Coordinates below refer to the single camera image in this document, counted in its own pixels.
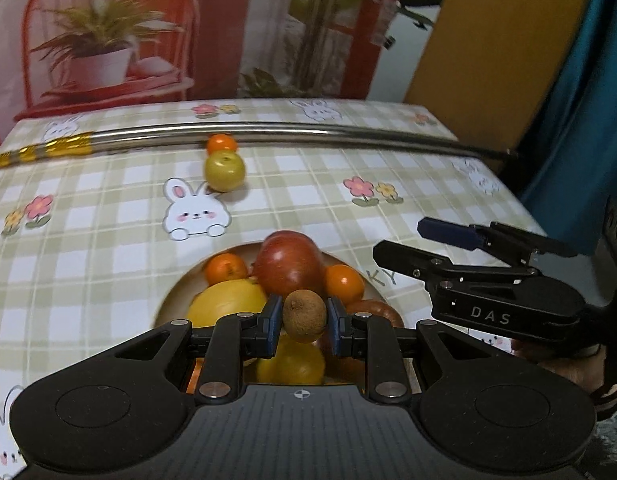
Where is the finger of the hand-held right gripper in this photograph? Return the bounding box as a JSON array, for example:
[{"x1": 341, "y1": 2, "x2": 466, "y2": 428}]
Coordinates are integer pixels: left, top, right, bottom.
[
  {"x1": 373, "y1": 240, "x2": 542, "y2": 291},
  {"x1": 417, "y1": 217, "x2": 579, "y2": 266}
]

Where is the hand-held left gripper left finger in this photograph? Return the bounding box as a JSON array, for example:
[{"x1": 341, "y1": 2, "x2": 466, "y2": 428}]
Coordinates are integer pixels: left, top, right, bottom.
[{"x1": 113, "y1": 294, "x2": 284, "y2": 406}]

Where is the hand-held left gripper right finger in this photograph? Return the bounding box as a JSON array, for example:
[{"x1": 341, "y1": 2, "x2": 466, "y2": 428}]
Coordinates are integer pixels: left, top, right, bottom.
[{"x1": 327, "y1": 296, "x2": 494, "y2": 406}]

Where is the brown kiwi fruit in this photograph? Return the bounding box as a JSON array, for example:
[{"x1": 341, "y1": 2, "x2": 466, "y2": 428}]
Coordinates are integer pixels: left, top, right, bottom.
[{"x1": 282, "y1": 290, "x2": 328, "y2": 344}]

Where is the yellow lemon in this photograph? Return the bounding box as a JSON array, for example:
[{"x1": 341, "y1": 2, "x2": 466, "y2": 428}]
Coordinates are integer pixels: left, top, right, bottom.
[
  {"x1": 186, "y1": 280, "x2": 269, "y2": 328},
  {"x1": 256, "y1": 335, "x2": 327, "y2": 385}
]

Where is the red apple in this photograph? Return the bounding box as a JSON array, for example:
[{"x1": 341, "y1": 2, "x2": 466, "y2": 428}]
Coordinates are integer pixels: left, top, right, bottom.
[
  {"x1": 252, "y1": 230, "x2": 325, "y2": 297},
  {"x1": 329, "y1": 299, "x2": 405, "y2": 383}
]

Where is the small orange tangerine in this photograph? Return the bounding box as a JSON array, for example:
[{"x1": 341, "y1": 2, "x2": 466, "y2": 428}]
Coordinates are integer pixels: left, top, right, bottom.
[{"x1": 203, "y1": 253, "x2": 249, "y2": 285}]

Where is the beige round plate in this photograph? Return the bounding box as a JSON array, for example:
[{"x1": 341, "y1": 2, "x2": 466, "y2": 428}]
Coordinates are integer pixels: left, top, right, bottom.
[{"x1": 153, "y1": 240, "x2": 407, "y2": 386}]

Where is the person's right hand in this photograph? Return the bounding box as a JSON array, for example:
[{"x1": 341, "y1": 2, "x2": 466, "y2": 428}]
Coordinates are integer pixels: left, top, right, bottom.
[{"x1": 511, "y1": 337, "x2": 609, "y2": 396}]

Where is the person's shoe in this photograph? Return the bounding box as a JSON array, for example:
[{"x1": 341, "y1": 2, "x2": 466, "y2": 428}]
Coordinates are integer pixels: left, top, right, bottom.
[{"x1": 593, "y1": 377, "x2": 617, "y2": 418}]

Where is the yellow-green apple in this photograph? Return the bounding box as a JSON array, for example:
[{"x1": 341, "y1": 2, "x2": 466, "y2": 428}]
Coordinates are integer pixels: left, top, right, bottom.
[{"x1": 203, "y1": 151, "x2": 246, "y2": 192}]

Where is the long metal rod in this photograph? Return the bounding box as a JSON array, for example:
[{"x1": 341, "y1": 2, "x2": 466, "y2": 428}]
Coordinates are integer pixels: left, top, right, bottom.
[{"x1": 0, "y1": 121, "x2": 519, "y2": 171}]

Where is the wooden panel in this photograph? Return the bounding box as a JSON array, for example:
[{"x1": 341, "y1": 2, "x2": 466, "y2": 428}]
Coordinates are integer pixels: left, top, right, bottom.
[{"x1": 403, "y1": 0, "x2": 597, "y2": 148}]

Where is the blue curtain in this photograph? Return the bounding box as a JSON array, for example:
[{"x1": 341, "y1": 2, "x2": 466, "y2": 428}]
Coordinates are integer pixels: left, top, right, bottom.
[{"x1": 519, "y1": 0, "x2": 617, "y2": 261}]

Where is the printed room scene backdrop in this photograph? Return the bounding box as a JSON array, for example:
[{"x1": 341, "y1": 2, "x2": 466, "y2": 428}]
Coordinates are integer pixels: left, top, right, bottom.
[{"x1": 0, "y1": 0, "x2": 407, "y2": 158}]

